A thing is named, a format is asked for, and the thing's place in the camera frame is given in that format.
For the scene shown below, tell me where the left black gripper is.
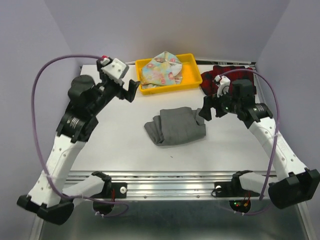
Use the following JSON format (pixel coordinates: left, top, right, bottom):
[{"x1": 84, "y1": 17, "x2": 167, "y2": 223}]
[{"x1": 94, "y1": 60, "x2": 143, "y2": 112}]

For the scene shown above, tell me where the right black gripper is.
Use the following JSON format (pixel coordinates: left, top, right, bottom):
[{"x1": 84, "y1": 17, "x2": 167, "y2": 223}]
[{"x1": 197, "y1": 86, "x2": 241, "y2": 121}]

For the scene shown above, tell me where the grey skirt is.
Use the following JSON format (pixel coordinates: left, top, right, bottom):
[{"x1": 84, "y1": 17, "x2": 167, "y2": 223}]
[{"x1": 144, "y1": 106, "x2": 206, "y2": 147}]

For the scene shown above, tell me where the pastel patterned cloth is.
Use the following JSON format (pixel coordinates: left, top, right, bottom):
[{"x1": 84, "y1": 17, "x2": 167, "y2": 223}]
[{"x1": 140, "y1": 51, "x2": 183, "y2": 89}]

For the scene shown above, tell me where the red black plaid skirt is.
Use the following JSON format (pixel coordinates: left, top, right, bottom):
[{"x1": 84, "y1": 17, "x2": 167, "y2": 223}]
[{"x1": 200, "y1": 65, "x2": 257, "y2": 96}]

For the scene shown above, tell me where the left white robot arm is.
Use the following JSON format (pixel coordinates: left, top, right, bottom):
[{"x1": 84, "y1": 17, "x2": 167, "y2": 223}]
[{"x1": 16, "y1": 56, "x2": 139, "y2": 225}]

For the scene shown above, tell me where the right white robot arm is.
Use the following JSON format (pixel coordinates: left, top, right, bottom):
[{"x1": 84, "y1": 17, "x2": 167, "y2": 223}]
[{"x1": 199, "y1": 76, "x2": 320, "y2": 209}]

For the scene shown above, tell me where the yellow plastic bin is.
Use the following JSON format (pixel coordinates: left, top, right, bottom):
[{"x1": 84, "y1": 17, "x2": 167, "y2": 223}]
[{"x1": 135, "y1": 53, "x2": 202, "y2": 95}]

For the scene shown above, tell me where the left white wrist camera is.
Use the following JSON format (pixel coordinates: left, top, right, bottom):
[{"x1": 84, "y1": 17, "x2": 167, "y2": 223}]
[{"x1": 100, "y1": 56, "x2": 129, "y2": 86}]

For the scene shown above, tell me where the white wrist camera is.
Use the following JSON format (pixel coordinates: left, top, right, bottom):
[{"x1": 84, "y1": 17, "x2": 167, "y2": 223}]
[
  {"x1": 100, "y1": 56, "x2": 129, "y2": 86},
  {"x1": 214, "y1": 75, "x2": 231, "y2": 98}
]

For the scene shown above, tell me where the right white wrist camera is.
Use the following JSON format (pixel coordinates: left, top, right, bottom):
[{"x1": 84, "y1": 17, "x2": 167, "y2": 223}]
[{"x1": 214, "y1": 75, "x2": 231, "y2": 98}]

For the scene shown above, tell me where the aluminium frame rail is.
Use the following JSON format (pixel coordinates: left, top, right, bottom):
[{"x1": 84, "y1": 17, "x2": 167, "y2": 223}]
[{"x1": 29, "y1": 58, "x2": 311, "y2": 240}]

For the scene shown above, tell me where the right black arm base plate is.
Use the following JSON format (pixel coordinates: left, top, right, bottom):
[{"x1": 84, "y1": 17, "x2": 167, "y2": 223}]
[{"x1": 211, "y1": 170, "x2": 260, "y2": 198}]

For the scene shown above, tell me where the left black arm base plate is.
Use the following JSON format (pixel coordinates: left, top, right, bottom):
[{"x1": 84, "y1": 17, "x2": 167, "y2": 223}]
[{"x1": 88, "y1": 171, "x2": 128, "y2": 201}]

